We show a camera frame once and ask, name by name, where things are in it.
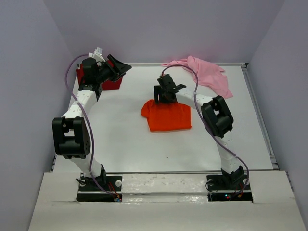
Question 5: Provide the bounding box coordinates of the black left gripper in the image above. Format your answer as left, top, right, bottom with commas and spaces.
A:
95, 55, 131, 84

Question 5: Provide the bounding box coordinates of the orange t-shirt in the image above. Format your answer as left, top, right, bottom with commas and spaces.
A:
141, 100, 192, 132

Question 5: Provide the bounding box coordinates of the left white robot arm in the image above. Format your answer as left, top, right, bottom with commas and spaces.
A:
52, 55, 131, 190

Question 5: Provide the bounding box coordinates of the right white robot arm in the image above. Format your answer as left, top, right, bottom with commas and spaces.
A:
154, 74, 250, 194

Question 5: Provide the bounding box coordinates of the dark red folded t-shirt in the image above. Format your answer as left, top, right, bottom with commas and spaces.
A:
76, 64, 123, 91

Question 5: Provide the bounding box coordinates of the pink t-shirt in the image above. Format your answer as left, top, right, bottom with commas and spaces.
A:
161, 56, 233, 99

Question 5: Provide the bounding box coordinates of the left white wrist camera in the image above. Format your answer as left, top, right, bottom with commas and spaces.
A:
88, 47, 105, 62

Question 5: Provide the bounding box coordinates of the aluminium table edge rail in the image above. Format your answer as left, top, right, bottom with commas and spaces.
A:
241, 63, 280, 170

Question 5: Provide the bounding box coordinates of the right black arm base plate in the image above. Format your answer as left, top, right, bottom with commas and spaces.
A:
205, 174, 253, 202

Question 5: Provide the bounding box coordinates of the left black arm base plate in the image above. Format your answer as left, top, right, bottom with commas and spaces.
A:
76, 173, 123, 203

